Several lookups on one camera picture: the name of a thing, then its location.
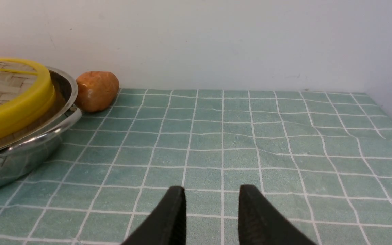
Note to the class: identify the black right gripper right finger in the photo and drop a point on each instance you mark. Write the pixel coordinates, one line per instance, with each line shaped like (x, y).
(260, 223)

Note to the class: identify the stainless steel pot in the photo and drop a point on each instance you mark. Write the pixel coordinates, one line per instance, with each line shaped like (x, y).
(21, 156)

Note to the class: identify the green checkered tablecloth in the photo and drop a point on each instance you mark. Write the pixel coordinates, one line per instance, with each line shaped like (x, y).
(324, 160)

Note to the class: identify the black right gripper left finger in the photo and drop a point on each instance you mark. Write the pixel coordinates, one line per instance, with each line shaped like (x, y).
(166, 225)

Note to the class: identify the woven bamboo steamer lid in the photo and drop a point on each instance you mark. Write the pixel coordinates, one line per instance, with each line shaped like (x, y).
(27, 94)

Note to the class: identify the brown potato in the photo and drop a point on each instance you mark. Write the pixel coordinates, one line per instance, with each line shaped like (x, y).
(96, 90)

